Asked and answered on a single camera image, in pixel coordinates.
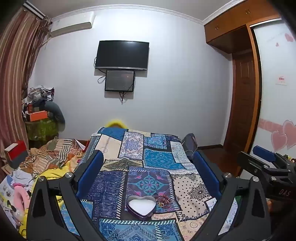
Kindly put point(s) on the pile of clothes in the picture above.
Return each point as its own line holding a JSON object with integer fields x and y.
{"x": 39, "y": 95}

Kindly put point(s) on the wooden wardrobe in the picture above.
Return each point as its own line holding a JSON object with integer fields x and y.
{"x": 231, "y": 25}

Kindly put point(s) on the purple heart-shaped tin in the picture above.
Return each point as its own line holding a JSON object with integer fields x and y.
{"x": 140, "y": 207}

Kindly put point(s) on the black wall television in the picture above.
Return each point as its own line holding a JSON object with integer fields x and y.
{"x": 122, "y": 55}

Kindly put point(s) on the yellow plush item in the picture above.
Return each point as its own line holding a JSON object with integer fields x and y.
{"x": 116, "y": 123}

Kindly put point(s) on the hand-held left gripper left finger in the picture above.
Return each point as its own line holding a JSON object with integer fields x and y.
{"x": 90, "y": 172}

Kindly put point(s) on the cartoon printed cloth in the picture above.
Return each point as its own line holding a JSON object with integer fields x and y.
{"x": 9, "y": 197}

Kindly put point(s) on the curtain rail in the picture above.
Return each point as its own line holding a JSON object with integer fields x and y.
{"x": 34, "y": 9}

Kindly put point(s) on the small black wall monitor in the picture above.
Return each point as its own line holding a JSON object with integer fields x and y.
{"x": 119, "y": 80}

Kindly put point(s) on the red door sticker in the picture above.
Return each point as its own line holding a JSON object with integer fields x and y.
{"x": 281, "y": 80}

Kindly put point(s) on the yellow cloth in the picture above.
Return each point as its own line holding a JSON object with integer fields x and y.
{"x": 52, "y": 172}

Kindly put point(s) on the white sliding door with hearts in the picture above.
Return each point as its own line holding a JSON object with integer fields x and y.
{"x": 275, "y": 97}

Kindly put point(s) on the pink plush item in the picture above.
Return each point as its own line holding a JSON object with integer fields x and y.
{"x": 19, "y": 197}

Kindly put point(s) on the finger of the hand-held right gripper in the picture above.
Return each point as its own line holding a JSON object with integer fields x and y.
{"x": 252, "y": 163}
{"x": 263, "y": 152}

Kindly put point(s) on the green patterned cloth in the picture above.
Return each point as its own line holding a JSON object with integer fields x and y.
{"x": 42, "y": 129}

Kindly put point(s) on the orange box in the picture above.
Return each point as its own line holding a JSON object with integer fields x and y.
{"x": 38, "y": 115}

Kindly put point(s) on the red and white box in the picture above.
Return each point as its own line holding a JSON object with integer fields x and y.
{"x": 16, "y": 150}

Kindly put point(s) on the white air conditioner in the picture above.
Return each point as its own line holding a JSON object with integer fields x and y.
{"x": 71, "y": 24}

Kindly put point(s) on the striped orange blanket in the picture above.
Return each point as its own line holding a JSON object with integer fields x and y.
{"x": 55, "y": 153}

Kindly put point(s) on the dark blue bag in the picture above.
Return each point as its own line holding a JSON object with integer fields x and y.
{"x": 190, "y": 144}

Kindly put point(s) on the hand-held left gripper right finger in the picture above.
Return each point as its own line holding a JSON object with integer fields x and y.
{"x": 205, "y": 172}

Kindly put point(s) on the wooden room door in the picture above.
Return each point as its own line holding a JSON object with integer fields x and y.
{"x": 241, "y": 99}

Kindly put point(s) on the striped brown curtain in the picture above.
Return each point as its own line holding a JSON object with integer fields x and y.
{"x": 16, "y": 69}

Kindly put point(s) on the patchwork printed blanket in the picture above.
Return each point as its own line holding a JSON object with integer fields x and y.
{"x": 148, "y": 162}

